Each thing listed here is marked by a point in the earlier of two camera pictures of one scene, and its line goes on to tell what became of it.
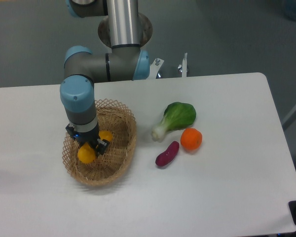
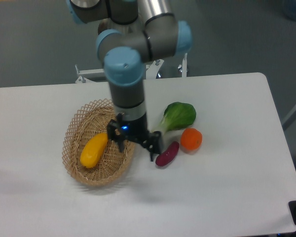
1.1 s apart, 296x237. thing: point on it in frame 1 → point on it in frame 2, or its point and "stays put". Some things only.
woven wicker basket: [114, 116] stays put
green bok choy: [177, 115] stays put
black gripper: [91, 137] → [136, 130]
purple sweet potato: [166, 157] stays put
